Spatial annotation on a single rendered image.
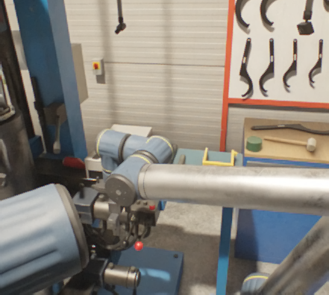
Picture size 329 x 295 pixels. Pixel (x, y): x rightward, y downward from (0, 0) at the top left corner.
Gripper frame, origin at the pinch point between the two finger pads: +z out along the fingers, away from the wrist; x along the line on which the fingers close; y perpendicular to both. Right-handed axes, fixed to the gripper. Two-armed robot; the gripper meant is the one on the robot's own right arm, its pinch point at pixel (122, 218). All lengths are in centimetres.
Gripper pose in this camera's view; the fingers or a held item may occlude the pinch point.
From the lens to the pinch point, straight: 133.9
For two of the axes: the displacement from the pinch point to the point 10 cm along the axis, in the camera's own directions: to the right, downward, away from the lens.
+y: 9.8, 0.8, -2.0
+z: 0.2, 8.9, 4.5
